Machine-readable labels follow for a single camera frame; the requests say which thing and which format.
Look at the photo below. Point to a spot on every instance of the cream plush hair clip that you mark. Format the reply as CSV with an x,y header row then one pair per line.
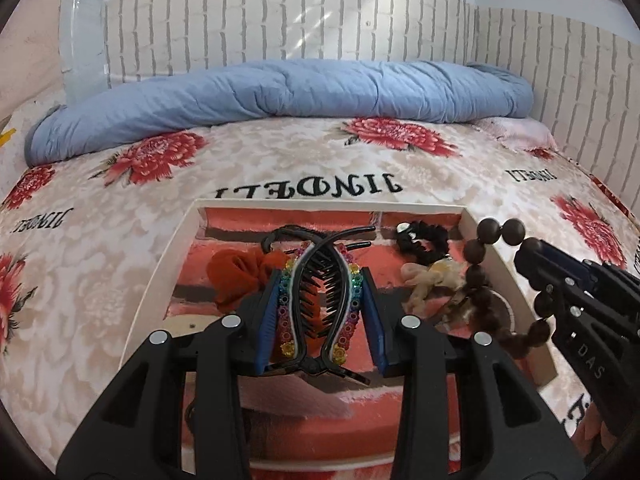
x,y
290,395

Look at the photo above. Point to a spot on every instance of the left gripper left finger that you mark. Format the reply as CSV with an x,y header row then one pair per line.
x,y
134,429

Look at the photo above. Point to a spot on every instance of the cream scrunchie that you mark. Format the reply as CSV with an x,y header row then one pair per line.
x,y
431,286

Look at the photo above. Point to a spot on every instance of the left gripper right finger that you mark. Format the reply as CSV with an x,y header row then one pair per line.
x,y
467,410

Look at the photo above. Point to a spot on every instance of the clear plastic sheet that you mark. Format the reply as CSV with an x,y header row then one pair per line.
x,y
82,49

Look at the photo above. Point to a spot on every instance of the rainbow beaded black hair claw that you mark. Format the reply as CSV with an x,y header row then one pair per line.
x,y
329,273

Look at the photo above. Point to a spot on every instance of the black cord bracelet purple charm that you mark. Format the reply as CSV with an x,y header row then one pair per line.
x,y
293,232

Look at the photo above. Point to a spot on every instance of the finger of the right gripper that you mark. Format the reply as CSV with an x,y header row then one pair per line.
x,y
543,264
601,344

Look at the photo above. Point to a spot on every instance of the white tray brick-pattern liner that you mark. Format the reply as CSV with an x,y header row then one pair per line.
x,y
181,300

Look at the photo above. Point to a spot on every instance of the pink pillow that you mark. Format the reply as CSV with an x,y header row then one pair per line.
x,y
522,134

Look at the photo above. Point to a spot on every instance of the rolled blue duvet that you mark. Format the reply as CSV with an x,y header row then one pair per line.
x,y
439,92

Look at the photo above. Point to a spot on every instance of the watch with beige strap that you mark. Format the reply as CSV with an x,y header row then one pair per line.
x,y
461,311

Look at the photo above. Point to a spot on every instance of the floral fleece bed blanket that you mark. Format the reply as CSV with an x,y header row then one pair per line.
x,y
81,239

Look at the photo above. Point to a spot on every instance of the yellow cloth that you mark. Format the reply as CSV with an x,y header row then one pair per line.
x,y
6,136

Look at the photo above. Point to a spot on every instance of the rust orange scrunchie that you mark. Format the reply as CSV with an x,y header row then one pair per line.
x,y
260,285

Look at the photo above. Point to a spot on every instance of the black scrunchie with bell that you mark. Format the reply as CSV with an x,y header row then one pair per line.
x,y
426,243

